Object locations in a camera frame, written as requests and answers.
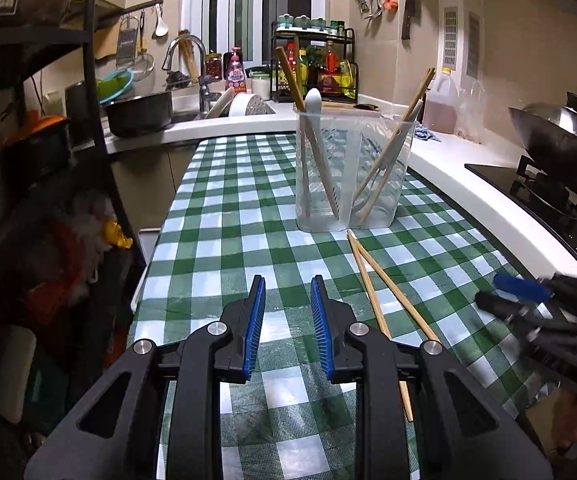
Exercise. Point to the orange and black pot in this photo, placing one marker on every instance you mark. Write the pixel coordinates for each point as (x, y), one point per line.
(43, 127)

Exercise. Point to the black spice rack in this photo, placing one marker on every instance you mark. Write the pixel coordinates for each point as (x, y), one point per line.
(349, 35)

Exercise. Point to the black gas stove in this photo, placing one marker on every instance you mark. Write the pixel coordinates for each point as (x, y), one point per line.
(533, 195)

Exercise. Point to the black shelving rack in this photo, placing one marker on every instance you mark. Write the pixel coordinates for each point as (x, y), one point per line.
(96, 85)

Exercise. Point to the cooking oil jug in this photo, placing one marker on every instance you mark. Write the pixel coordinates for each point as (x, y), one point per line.
(441, 105)

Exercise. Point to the window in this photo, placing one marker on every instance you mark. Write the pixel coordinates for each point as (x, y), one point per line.
(238, 5)

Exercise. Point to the row of condiment bottles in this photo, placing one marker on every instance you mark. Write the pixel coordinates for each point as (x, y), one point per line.
(326, 72)

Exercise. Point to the white wall vent grille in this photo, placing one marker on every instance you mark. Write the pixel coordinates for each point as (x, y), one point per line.
(450, 35)
(473, 42)

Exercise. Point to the blue cloth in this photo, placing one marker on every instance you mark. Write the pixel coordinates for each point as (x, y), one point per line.
(426, 132)

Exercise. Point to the green plastic basin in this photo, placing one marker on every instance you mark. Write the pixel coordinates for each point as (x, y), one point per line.
(116, 85)

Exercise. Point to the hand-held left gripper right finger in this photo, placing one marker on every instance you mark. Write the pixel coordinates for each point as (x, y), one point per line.
(321, 330)

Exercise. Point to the hanging cleaver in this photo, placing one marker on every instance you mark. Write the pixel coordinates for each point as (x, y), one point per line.
(407, 10)

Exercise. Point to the white plate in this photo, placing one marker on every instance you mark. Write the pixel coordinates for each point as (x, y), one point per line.
(221, 104)

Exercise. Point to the wooden cutting board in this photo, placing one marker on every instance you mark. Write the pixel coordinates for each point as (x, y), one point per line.
(348, 106)

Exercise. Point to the white jar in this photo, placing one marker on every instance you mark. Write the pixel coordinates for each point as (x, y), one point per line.
(261, 87)

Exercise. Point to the green checkered tablecloth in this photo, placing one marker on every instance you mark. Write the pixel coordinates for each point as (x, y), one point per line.
(248, 240)

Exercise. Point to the red fluffy bundle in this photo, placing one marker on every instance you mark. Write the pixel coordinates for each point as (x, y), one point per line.
(68, 270)

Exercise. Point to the white perforated colander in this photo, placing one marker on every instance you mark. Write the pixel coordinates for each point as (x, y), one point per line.
(251, 106)

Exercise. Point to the clear plastic utensil container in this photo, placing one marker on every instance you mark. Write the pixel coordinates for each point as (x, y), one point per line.
(348, 195)

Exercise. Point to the clear plastic bottle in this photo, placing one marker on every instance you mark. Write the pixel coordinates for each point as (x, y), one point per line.
(474, 110)

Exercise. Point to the pink dish soap bottle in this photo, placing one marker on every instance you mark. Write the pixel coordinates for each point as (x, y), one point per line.
(235, 72)

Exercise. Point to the chrome faucet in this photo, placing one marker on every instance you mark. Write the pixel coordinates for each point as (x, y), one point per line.
(184, 45)

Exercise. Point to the black cooking pot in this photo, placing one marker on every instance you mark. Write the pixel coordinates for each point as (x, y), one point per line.
(138, 116)

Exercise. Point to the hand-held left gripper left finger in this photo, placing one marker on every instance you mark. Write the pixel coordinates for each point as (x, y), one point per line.
(256, 330)

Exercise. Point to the metal wok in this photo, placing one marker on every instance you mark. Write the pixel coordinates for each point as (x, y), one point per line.
(563, 125)

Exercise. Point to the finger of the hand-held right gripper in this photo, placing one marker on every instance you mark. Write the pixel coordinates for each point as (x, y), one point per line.
(498, 304)
(518, 287)

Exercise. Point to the yellow plastic piece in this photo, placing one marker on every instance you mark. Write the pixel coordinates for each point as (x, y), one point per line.
(117, 235)

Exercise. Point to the red jar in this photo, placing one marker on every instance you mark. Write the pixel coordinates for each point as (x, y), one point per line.
(213, 67)

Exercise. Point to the bundle of chopsticks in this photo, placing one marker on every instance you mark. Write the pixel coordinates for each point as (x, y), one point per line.
(189, 55)

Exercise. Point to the metal grater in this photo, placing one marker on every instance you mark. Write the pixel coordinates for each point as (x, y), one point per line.
(127, 45)

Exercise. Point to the row of green-lidded spice jars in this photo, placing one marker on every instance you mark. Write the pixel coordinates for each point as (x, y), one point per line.
(308, 22)

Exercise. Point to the wooden chopstick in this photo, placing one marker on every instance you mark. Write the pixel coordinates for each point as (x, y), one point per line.
(368, 285)
(398, 290)
(288, 77)
(416, 92)
(421, 91)

